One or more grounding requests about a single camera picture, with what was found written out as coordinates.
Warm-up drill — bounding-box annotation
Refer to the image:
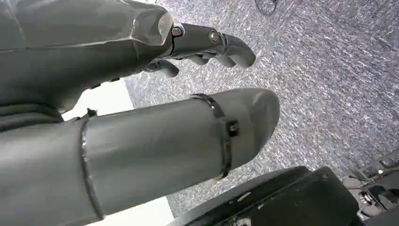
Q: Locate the ribbed grey left arm sleeve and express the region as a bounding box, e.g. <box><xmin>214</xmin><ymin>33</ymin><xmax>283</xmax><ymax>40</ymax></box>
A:
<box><xmin>0</xmin><ymin>103</ymin><xmax>64</xmax><ymax>132</ymax></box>

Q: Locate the black looped floor cable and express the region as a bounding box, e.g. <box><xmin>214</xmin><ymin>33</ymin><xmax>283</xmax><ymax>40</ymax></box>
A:
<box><xmin>254</xmin><ymin>0</ymin><xmax>278</xmax><ymax>16</ymax></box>

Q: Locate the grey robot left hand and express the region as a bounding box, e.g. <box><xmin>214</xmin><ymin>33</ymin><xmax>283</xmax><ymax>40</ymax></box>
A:
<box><xmin>0</xmin><ymin>0</ymin><xmax>280</xmax><ymax>226</ymax></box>

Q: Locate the robot black foot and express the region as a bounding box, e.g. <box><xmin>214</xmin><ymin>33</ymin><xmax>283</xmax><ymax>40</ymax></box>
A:
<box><xmin>168</xmin><ymin>166</ymin><xmax>364</xmax><ymax>226</ymax></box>
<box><xmin>342</xmin><ymin>149</ymin><xmax>399</xmax><ymax>226</ymax></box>

